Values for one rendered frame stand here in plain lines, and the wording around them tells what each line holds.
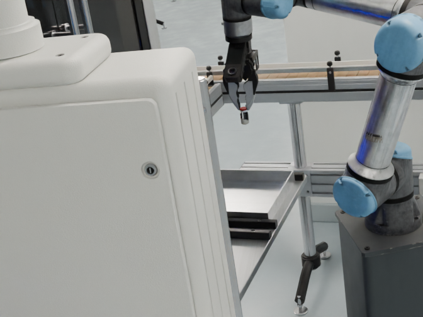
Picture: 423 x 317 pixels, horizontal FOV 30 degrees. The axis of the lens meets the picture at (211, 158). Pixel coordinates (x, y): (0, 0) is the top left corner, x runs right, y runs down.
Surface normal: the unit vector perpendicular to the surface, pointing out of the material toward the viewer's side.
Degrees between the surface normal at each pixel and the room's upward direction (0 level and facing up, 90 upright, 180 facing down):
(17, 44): 90
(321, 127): 90
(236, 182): 0
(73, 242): 90
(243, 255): 0
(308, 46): 90
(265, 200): 0
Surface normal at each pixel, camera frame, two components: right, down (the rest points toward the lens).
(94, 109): -0.22, 0.40
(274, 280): -0.15, -0.91
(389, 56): -0.61, 0.27
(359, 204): -0.65, 0.48
